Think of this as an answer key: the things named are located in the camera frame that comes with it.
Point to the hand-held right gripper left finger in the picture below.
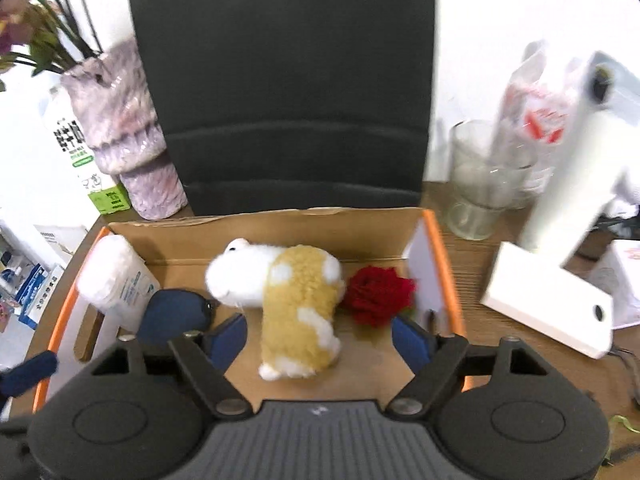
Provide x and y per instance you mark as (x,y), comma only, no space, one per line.
(227,342)

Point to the red cardboard box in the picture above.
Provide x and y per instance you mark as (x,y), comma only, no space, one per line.
(310,232)

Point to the black paper bag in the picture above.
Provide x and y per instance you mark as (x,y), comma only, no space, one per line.
(280,85)

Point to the wooden desktop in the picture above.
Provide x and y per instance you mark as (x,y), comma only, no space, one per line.
(475,270)

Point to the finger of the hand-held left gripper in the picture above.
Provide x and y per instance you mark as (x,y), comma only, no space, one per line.
(172,310)
(30,370)

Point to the clear plastic water bottle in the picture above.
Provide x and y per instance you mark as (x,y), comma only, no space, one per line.
(535,110)

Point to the white and green milk carton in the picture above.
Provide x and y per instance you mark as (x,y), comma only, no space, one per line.
(70,160)

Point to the white cotton swab container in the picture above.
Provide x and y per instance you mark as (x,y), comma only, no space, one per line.
(112,275)

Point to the purple ceramic vase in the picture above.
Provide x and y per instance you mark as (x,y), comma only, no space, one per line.
(125,120)

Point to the red rose flower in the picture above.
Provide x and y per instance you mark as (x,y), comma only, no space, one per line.
(377,295)

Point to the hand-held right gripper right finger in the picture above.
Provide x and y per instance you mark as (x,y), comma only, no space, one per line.
(410,345)

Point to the clear drinking glass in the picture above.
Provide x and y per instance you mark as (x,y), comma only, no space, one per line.
(475,195)

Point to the storage rack with supplies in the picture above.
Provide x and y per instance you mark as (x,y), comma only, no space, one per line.
(30,280)

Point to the white and yellow plush toy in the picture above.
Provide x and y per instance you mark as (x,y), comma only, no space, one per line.
(295,300)

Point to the white power strip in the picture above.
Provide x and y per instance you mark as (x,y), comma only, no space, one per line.
(540,300)

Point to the white thermos bottle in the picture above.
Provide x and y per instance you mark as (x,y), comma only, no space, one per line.
(575,160)

